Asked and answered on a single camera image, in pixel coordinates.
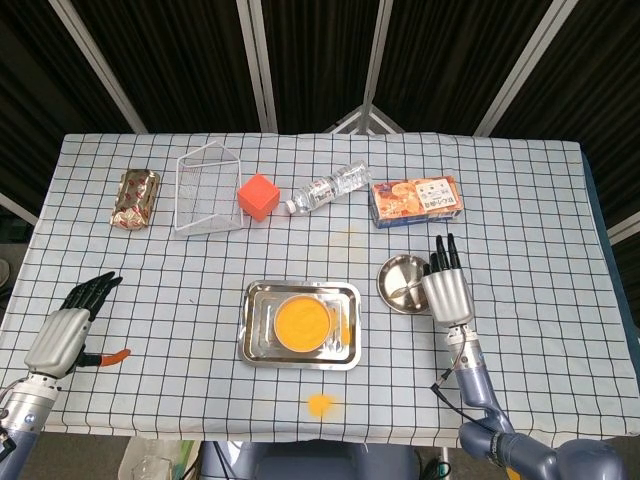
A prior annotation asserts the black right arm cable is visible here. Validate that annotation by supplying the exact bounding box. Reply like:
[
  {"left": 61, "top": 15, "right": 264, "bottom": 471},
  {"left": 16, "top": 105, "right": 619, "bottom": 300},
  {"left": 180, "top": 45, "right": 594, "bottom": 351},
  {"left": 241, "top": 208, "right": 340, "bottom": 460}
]
[{"left": 432, "top": 367, "right": 496, "bottom": 431}]

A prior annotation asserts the gold snack packet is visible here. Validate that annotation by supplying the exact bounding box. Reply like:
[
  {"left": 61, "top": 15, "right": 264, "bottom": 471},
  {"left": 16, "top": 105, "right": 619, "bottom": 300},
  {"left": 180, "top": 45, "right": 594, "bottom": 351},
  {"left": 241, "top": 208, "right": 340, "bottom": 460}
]
[{"left": 109, "top": 168, "right": 161, "bottom": 231}]

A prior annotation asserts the clear plastic bag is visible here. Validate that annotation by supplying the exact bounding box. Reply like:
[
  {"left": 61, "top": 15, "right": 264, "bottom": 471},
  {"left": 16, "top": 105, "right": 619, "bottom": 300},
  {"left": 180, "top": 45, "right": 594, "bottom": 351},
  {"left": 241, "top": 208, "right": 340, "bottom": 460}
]
[{"left": 118, "top": 437, "right": 201, "bottom": 480}]

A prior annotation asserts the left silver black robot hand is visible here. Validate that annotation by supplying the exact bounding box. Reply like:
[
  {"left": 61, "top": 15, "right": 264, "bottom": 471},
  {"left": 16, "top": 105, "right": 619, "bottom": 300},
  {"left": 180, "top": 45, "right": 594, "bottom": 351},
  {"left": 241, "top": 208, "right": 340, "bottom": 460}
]
[{"left": 23, "top": 271, "right": 132, "bottom": 379}]

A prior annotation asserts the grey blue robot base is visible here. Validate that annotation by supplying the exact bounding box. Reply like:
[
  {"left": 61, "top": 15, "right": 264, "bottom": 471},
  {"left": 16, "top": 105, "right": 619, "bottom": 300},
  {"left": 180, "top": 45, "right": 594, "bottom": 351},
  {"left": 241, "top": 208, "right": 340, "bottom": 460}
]
[{"left": 199, "top": 439, "right": 419, "bottom": 480}]

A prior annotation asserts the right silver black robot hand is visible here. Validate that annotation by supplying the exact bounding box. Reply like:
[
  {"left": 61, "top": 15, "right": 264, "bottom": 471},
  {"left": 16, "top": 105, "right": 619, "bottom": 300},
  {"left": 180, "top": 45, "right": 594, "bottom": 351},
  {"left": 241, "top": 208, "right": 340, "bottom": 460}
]
[{"left": 422, "top": 233, "right": 475, "bottom": 329}]

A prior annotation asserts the round steel plate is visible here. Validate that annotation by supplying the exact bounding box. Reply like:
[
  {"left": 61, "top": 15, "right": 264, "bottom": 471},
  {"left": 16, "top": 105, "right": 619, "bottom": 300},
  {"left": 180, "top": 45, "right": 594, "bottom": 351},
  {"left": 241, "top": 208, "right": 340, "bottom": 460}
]
[{"left": 376, "top": 253, "right": 434, "bottom": 315}]

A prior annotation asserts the white bowl of orange powder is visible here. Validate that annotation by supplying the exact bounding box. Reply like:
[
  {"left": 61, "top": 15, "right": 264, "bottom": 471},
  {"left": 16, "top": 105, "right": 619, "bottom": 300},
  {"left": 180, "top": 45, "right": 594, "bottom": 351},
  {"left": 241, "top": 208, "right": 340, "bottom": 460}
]
[{"left": 273, "top": 294, "right": 333, "bottom": 351}]

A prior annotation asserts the small metal spoon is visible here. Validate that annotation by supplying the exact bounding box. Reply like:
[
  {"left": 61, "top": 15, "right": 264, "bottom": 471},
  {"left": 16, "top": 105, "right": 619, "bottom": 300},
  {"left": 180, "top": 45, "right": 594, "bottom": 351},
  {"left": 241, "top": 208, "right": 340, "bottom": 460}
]
[{"left": 387, "top": 279, "right": 426, "bottom": 296}]

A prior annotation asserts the orange cube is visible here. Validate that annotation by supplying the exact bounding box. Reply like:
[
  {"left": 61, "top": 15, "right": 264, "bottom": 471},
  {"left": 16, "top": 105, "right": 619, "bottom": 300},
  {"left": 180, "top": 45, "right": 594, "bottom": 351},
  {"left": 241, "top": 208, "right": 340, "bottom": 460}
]
[{"left": 236, "top": 172, "right": 281, "bottom": 222}]

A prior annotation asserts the rectangular steel tray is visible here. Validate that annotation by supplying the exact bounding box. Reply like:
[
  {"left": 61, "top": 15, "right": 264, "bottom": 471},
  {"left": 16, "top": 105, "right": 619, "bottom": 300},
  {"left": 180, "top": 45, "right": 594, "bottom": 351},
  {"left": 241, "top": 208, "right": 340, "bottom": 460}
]
[{"left": 238, "top": 279, "right": 362, "bottom": 371}]

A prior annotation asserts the orange blue food box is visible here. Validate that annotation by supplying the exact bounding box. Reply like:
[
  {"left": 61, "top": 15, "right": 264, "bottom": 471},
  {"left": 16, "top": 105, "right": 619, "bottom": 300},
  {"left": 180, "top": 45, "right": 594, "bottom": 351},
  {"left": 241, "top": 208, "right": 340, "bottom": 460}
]
[{"left": 368, "top": 175, "right": 464, "bottom": 230}]

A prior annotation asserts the dark folding screen white frame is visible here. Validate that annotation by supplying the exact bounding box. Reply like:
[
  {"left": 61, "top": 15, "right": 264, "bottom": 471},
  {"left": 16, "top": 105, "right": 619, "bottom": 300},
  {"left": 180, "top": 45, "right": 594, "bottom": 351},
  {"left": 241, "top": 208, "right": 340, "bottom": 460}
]
[{"left": 0, "top": 0, "right": 640, "bottom": 241}]

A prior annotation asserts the blue checkered tablecloth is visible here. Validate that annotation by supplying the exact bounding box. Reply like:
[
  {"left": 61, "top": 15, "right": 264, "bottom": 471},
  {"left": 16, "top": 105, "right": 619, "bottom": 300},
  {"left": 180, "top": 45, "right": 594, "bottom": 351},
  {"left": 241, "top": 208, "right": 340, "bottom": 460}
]
[{"left": 0, "top": 131, "right": 640, "bottom": 451}]

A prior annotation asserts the white wire mesh basket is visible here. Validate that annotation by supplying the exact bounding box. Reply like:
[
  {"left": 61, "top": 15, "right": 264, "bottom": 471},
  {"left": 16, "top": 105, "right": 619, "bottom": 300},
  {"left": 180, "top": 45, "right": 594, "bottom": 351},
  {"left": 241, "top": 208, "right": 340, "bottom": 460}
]
[{"left": 173, "top": 140, "right": 245, "bottom": 238}]

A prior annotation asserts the clear plastic water bottle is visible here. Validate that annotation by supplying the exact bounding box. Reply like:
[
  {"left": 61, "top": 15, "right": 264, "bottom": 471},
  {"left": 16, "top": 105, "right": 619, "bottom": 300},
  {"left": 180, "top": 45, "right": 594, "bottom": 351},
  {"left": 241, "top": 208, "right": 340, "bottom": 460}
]
[{"left": 284, "top": 159, "right": 374, "bottom": 216}]

